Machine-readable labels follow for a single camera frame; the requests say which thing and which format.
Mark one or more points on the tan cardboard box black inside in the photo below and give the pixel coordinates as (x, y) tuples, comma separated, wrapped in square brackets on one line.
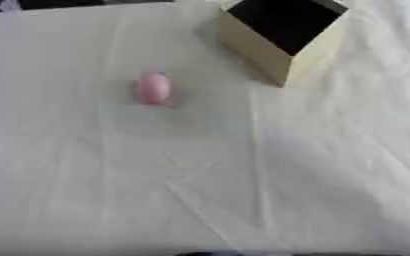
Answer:
[(261, 50)]

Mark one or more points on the pink oval toy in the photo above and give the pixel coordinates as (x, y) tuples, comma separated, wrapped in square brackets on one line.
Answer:
[(153, 87)]

